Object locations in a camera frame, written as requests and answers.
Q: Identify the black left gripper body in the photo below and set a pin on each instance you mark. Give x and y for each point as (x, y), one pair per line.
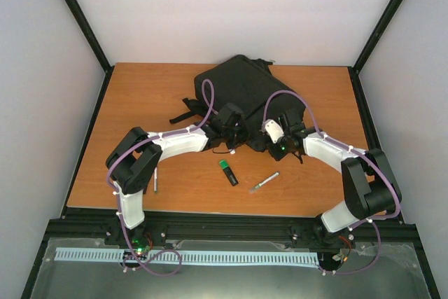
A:
(235, 138)

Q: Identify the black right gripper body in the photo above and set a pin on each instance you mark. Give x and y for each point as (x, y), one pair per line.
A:
(279, 154)

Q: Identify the black student backpack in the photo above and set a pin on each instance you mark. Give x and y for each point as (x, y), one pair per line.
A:
(249, 85)

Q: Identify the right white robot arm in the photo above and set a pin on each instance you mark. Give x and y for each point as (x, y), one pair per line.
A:
(369, 186)

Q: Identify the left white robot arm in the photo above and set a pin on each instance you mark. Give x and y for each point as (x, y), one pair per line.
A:
(133, 162)

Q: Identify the silver craft knife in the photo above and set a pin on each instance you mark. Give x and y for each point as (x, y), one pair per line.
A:
(262, 183)

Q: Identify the green highlighter marker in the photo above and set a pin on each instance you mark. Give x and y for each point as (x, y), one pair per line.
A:
(228, 172)

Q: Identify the blue capped white pen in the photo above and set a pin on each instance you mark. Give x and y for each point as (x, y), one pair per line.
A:
(155, 181)

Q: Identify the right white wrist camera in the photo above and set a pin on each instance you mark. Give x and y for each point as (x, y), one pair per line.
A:
(273, 130)

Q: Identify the right black frame post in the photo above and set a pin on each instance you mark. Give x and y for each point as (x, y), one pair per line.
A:
(379, 29)

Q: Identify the black frame post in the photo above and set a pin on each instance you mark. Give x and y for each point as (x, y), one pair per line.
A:
(379, 29)
(85, 27)

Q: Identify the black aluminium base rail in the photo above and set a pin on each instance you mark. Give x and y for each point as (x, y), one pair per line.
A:
(163, 229)

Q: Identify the light blue cable duct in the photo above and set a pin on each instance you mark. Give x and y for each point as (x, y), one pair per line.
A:
(193, 258)

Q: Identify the left black frame post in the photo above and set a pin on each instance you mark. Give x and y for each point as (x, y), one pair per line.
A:
(85, 27)

